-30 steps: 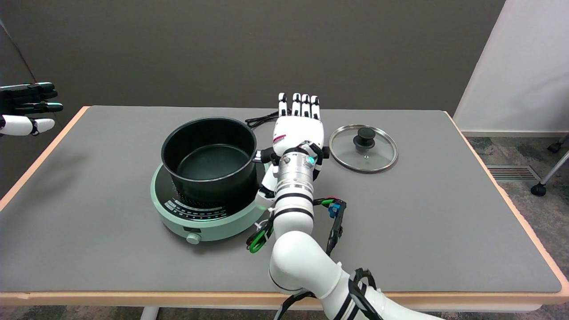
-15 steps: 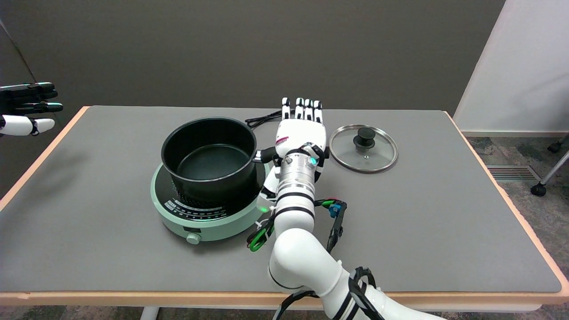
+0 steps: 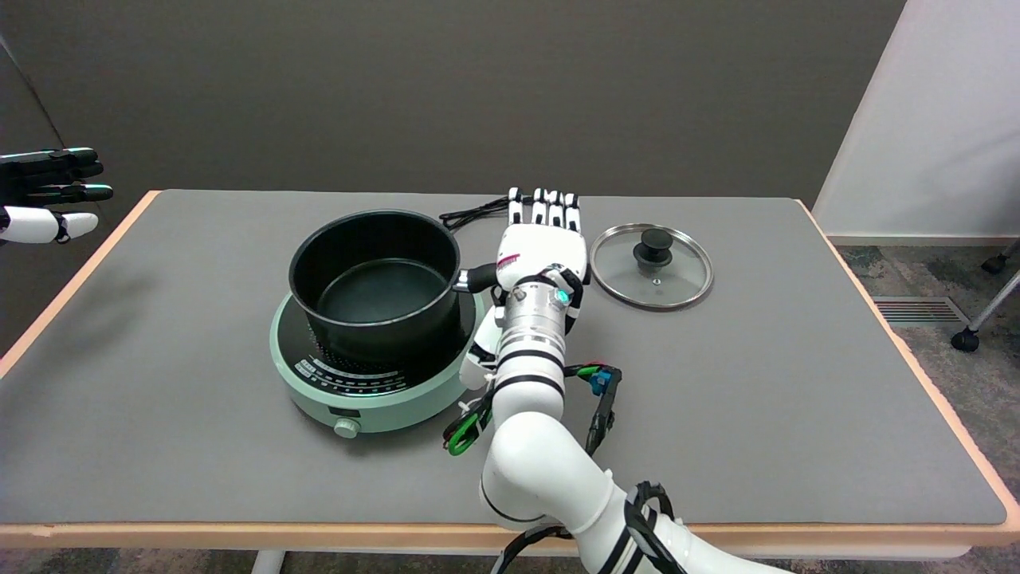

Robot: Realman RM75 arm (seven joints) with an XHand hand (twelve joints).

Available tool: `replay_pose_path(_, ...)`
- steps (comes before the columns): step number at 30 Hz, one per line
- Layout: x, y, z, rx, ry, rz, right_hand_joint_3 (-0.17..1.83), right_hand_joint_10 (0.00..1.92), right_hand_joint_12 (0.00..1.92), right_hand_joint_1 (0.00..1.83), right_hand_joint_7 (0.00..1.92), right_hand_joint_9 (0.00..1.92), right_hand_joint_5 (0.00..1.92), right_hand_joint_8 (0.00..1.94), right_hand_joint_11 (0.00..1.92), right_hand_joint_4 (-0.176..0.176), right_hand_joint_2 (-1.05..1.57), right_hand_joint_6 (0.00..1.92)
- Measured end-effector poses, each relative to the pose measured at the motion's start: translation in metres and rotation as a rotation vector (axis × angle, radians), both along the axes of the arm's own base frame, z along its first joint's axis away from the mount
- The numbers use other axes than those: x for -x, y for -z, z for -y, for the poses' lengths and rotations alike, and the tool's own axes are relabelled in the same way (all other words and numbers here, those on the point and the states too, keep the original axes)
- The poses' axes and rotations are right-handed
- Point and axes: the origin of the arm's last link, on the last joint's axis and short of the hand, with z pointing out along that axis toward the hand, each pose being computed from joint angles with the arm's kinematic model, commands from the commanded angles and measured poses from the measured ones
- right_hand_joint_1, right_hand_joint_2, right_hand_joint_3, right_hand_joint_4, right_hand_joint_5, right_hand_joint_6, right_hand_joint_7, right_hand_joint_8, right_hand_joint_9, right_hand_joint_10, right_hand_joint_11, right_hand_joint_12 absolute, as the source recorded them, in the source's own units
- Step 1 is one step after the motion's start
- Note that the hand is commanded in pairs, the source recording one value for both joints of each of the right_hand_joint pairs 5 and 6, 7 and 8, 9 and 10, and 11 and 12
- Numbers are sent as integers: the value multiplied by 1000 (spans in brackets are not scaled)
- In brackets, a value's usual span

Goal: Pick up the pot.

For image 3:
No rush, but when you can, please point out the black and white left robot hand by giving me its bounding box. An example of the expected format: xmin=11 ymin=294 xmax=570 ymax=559
xmin=0 ymin=147 xmax=114 ymax=246

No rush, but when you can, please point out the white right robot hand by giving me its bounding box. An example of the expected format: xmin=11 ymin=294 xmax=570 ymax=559
xmin=462 ymin=187 xmax=590 ymax=391

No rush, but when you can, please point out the black pot with long handle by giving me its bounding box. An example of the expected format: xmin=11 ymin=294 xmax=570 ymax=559
xmin=288 ymin=210 xmax=591 ymax=369

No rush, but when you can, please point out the glass pot lid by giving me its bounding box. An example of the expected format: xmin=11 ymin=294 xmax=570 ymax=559
xmin=590 ymin=223 xmax=714 ymax=312

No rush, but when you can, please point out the green induction cooker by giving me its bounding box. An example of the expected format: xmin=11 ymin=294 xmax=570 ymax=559
xmin=269 ymin=291 xmax=487 ymax=439

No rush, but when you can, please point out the metal floor vent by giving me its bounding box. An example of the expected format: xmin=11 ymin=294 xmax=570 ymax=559
xmin=871 ymin=297 xmax=971 ymax=326

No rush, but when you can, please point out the chair leg with caster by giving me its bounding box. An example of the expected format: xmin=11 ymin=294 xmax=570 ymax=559
xmin=951 ymin=271 xmax=1020 ymax=353
xmin=982 ymin=239 xmax=1020 ymax=276

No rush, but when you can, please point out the black power cord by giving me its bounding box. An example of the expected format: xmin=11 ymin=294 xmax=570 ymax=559
xmin=439 ymin=195 xmax=512 ymax=232

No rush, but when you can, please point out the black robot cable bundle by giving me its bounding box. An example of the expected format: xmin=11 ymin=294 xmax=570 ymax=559
xmin=443 ymin=363 xmax=688 ymax=574

